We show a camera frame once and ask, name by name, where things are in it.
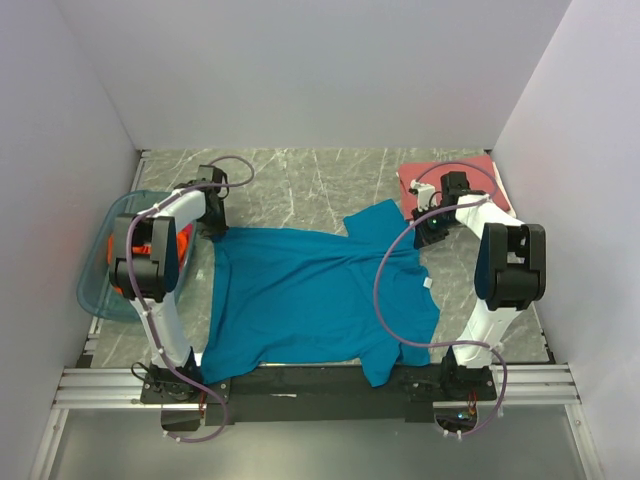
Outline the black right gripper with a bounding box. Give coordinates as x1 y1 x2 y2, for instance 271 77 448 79
412 203 461 249

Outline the blue t-shirt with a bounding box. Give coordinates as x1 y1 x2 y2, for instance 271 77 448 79
201 200 440 387

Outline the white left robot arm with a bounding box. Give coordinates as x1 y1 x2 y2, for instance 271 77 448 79
109 165 228 402

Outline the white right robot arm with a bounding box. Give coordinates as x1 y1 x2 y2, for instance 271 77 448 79
409 171 546 399

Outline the folded red t-shirt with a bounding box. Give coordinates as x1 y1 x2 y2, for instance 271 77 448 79
397 155 515 220

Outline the orange t-shirt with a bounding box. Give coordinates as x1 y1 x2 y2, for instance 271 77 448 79
107 216 193 302

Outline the clear teal plastic bin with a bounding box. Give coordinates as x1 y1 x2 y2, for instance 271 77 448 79
76 190 205 323

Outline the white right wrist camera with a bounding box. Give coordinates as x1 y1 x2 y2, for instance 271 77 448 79
408 180 437 212

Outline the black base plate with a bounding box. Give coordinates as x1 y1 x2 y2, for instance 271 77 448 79
132 365 498 432

